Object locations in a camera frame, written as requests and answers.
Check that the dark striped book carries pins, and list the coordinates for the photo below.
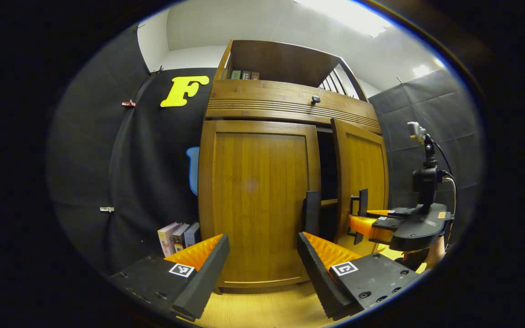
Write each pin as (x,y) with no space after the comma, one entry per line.
(179,238)

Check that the wooden inner shelf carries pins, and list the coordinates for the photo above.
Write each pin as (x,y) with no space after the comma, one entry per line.
(329,202)

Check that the black clip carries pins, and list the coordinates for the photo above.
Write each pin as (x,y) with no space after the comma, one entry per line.
(156,70)

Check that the small ceiling light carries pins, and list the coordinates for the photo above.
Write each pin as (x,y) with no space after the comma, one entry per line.
(421,70)

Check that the wooden cabinet door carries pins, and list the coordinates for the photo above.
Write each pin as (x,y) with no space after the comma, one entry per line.
(258,196)
(365,164)

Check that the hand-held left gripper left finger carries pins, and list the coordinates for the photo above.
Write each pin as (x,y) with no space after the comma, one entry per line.
(208,273)

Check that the green book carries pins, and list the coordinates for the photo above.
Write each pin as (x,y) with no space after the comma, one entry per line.
(235,75)

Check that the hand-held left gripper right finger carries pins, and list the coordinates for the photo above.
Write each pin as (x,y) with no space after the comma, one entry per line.
(315,273)

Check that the wooden drawer with black knob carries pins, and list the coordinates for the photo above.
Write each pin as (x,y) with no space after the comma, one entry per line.
(262,95)

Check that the red clip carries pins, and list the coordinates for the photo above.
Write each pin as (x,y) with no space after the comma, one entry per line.
(128,104)

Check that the wooden double-door shoe cabinet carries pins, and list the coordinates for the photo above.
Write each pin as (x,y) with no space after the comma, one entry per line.
(285,61)

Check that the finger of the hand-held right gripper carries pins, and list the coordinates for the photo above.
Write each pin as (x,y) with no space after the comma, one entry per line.
(372,228)
(399,212)

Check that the blue book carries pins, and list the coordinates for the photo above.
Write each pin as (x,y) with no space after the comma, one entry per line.
(193,235)

